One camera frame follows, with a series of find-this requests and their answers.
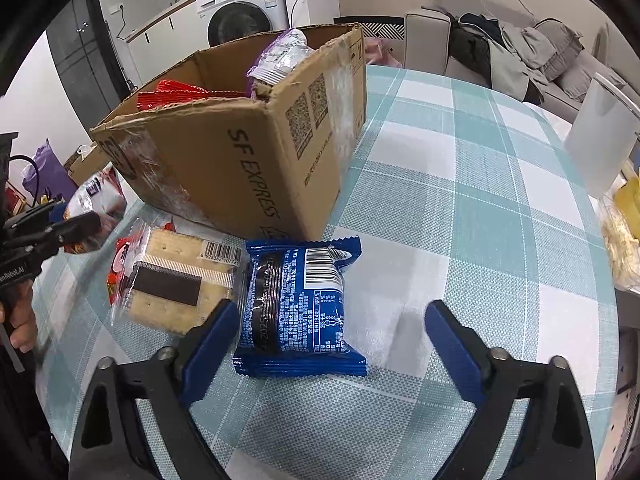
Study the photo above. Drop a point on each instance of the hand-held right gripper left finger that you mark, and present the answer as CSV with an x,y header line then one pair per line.
x,y
210,345

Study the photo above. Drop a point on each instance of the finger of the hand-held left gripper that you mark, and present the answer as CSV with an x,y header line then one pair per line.
x,y
30,220
75,227

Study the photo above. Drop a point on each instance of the brown cardboard box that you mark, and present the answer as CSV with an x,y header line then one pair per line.
x,y
225,160

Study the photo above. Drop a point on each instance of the grey jacket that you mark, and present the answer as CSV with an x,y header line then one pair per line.
x,y
520,60

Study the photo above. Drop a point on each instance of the grey sofa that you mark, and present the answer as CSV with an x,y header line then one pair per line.
x,y
425,40

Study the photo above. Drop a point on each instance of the pink plastic bag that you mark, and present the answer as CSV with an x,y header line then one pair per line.
x,y
382,52

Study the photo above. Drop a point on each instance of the white red snack bag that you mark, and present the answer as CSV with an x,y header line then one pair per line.
x,y
97,200

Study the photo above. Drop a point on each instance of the patterned chair back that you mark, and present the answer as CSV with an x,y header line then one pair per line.
x,y
385,27

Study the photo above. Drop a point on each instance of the small cardboard box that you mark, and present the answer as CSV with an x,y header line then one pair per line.
x,y
87,162

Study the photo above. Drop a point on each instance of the white trash bin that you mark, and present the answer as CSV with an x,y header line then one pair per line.
x,y
600,135

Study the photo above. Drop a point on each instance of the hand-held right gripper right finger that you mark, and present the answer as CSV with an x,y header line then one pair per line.
x,y
455,355

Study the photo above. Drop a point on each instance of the grey pillow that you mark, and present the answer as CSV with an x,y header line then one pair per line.
x,y
577,82
562,45

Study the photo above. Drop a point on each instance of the teal checkered tablecloth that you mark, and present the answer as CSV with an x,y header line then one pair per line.
x,y
450,185

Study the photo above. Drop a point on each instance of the purple snack packet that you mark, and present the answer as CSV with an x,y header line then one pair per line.
x,y
280,57

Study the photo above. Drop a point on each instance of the yellow plastic bag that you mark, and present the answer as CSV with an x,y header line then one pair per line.
x,y
629,210

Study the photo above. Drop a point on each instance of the white kitchen cabinet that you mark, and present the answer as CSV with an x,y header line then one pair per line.
x,y
165,45

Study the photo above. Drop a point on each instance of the person's left hand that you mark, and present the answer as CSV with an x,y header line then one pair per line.
x,y
22,327

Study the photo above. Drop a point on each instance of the blue cookie packet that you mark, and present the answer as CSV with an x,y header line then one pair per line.
x,y
300,320

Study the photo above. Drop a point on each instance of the purple bag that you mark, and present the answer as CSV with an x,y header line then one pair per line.
x,y
47,170

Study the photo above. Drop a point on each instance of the clear cracker packet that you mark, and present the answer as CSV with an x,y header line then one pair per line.
x,y
170,260

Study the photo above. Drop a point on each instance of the clear bag of pastries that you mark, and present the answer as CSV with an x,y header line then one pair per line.
x,y
620,255

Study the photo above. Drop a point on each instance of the dark clothing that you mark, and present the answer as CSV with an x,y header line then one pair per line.
x,y
472,50

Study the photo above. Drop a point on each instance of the red chip bag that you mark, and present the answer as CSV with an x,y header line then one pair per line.
x,y
170,95

